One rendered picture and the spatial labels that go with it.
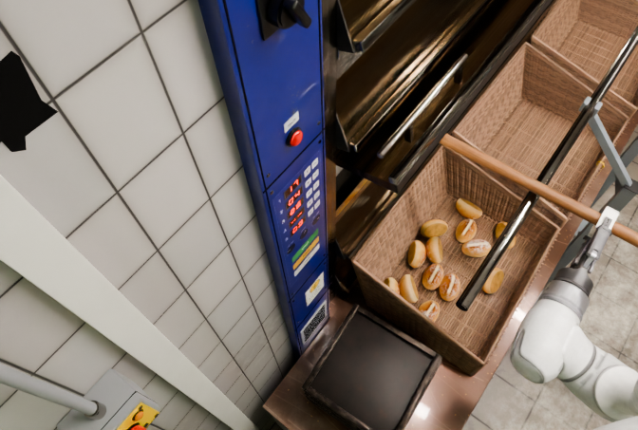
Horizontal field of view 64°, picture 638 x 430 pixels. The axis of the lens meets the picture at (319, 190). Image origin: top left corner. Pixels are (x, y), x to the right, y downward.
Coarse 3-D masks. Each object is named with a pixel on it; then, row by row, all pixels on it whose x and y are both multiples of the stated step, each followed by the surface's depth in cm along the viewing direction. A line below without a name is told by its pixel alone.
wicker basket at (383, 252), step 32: (416, 192) 172; (448, 192) 194; (480, 192) 182; (384, 224) 160; (416, 224) 182; (448, 224) 188; (480, 224) 188; (544, 224) 173; (384, 256) 170; (448, 256) 181; (512, 256) 181; (544, 256) 165; (384, 288) 153; (512, 288) 175; (416, 320) 157; (448, 320) 170; (448, 352) 159; (480, 352) 164
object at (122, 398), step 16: (96, 384) 73; (112, 384) 73; (128, 384) 74; (96, 400) 72; (112, 400) 72; (128, 400) 72; (144, 400) 74; (80, 416) 71; (112, 416) 71; (128, 416) 72; (144, 416) 76
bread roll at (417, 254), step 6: (414, 246) 178; (420, 246) 177; (408, 252) 180; (414, 252) 176; (420, 252) 176; (408, 258) 179; (414, 258) 175; (420, 258) 175; (414, 264) 175; (420, 264) 176
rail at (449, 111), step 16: (544, 0) 124; (528, 16) 120; (512, 32) 118; (496, 48) 115; (480, 80) 112; (464, 96) 108; (448, 112) 106; (432, 128) 104; (416, 144) 102; (416, 160) 102; (400, 176) 99
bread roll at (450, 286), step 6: (444, 276) 174; (450, 276) 172; (456, 276) 173; (444, 282) 172; (450, 282) 171; (456, 282) 171; (444, 288) 171; (450, 288) 170; (456, 288) 170; (444, 294) 170; (450, 294) 170; (456, 294) 171; (450, 300) 171
